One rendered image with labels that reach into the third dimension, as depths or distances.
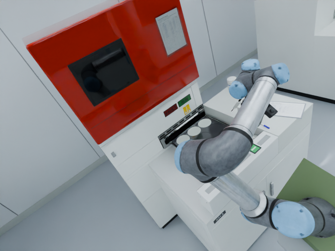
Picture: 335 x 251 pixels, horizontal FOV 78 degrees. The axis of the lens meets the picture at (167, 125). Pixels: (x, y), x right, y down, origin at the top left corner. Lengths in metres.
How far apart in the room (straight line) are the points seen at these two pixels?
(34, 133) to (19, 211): 1.08
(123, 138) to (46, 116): 1.55
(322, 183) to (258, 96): 0.50
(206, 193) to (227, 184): 0.35
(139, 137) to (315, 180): 0.98
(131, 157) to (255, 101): 0.99
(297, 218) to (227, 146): 0.40
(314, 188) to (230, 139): 0.57
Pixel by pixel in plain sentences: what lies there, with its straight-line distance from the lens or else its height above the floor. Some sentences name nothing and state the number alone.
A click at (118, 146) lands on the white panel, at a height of 1.10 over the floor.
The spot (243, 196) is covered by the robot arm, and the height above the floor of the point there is 1.17.
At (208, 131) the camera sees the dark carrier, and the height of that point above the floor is 0.90.
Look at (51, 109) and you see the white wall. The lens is 2.77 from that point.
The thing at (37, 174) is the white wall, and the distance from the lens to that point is 3.11.
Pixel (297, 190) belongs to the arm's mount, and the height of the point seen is 0.95.
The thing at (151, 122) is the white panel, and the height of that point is 1.11.
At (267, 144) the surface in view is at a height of 0.96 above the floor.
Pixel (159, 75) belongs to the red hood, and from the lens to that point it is 1.30.
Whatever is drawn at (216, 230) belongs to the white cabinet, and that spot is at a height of 0.69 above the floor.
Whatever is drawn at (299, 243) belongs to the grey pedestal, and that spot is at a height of 0.82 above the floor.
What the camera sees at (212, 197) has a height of 0.96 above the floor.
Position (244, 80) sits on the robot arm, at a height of 1.44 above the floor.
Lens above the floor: 1.89
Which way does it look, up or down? 36 degrees down
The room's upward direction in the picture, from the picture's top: 23 degrees counter-clockwise
